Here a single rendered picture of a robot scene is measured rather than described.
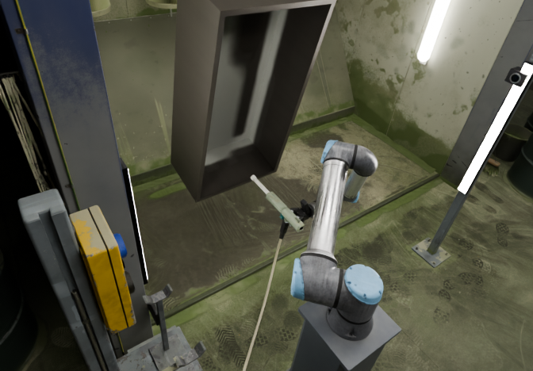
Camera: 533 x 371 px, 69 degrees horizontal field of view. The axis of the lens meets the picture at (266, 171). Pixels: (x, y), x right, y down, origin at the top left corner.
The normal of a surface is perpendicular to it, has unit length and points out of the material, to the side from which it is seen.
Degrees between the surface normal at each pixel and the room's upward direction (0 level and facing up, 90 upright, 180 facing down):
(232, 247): 0
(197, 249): 0
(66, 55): 90
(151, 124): 57
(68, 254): 90
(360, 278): 5
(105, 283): 90
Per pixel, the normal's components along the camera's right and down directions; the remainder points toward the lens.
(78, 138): 0.57, 0.55
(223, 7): 0.21, -0.65
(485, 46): -0.82, 0.30
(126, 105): 0.52, 0.04
